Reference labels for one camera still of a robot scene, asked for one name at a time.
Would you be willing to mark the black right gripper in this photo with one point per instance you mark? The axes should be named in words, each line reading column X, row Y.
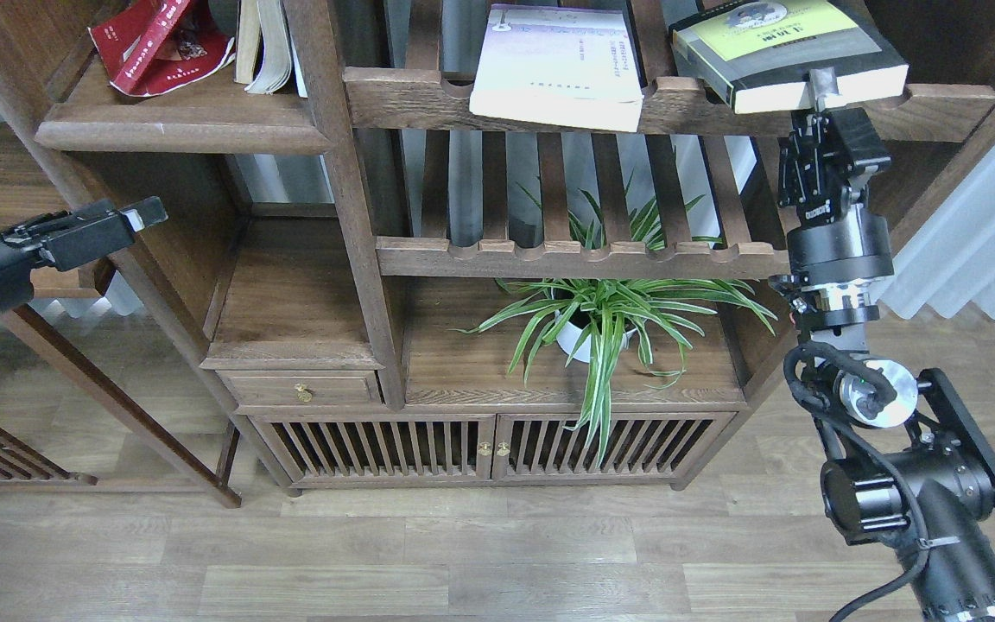
column 839, row 248

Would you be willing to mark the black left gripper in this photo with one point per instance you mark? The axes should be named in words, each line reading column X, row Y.
column 67, row 240

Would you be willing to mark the yellow-green black book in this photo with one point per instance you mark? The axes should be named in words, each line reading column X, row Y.
column 756, row 55

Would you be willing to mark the red paperback book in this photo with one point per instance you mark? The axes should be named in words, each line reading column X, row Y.
column 153, row 47

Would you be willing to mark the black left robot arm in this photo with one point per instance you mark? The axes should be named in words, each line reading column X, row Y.
column 65, row 240

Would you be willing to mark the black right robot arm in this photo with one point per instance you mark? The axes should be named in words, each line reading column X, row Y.
column 906, row 465

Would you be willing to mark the beige upright books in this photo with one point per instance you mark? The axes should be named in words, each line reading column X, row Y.
column 266, row 57

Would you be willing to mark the white curtain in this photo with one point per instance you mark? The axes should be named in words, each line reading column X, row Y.
column 950, row 262

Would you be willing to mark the white lavender book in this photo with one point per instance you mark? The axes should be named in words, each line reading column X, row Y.
column 559, row 66

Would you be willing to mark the brass drawer knob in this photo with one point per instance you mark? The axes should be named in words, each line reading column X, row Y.
column 302, row 393

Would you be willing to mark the green spider plant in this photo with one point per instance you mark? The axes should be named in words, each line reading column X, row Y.
column 606, row 312

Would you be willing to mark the dark wooden bookshelf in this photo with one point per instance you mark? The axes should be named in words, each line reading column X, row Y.
column 340, row 241

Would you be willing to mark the white plant pot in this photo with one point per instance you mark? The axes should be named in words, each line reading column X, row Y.
column 573, row 341

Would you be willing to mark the brass cabinet door knobs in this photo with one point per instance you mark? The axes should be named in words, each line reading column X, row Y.
column 501, row 449

